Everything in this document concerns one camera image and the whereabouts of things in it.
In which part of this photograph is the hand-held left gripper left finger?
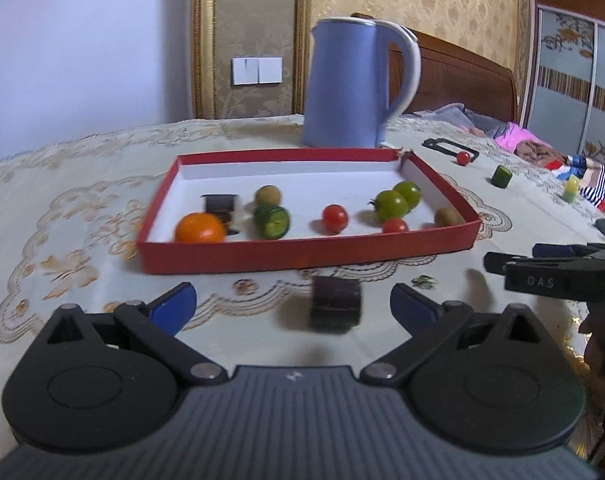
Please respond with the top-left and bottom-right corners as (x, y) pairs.
(31, 282), (228, 387)

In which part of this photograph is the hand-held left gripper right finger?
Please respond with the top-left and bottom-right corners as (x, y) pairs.
(360, 283), (563, 388)

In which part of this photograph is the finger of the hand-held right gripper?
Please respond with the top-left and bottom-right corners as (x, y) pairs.
(484, 251), (599, 302)
(533, 243), (605, 261)

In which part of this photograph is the dark sugarcane piece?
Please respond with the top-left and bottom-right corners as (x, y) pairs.
(309, 276), (363, 333)
(201, 192), (256, 236)

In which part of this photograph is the brown longan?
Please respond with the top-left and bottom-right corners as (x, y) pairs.
(255, 185), (282, 207)
(435, 206), (466, 227)

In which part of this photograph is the red cardboard box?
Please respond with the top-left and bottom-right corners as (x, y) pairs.
(136, 147), (482, 276)

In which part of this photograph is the person's right hand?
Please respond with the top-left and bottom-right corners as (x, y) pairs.
(579, 306), (605, 407)

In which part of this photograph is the orange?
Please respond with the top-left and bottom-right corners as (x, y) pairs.
(175, 212), (226, 244)

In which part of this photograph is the striped colourful cloth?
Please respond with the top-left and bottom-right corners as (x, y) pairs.
(553, 154), (605, 226)

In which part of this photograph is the red brown cloth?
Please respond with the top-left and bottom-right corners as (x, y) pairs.
(515, 141), (567, 170)

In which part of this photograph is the pink cloth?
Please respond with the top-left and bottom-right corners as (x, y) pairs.
(493, 122), (546, 153)

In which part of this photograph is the wardrobe with patterned glass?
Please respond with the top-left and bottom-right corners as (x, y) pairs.
(525, 0), (605, 161)

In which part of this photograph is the pale purple bedding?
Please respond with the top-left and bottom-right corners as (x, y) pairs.
(413, 102), (513, 137)

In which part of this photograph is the wooden bed headboard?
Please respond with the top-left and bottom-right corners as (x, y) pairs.
(353, 12), (519, 123)

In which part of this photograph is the blue electric kettle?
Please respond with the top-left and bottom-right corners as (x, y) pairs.
(301, 16), (422, 150)

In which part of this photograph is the black rectangular frame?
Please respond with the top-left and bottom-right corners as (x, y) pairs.
(423, 137), (481, 163)

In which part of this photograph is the white light switch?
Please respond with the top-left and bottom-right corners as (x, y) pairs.
(232, 56), (283, 86)

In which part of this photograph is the gold wall moulding frame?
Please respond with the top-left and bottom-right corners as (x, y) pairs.
(191, 0), (311, 121)

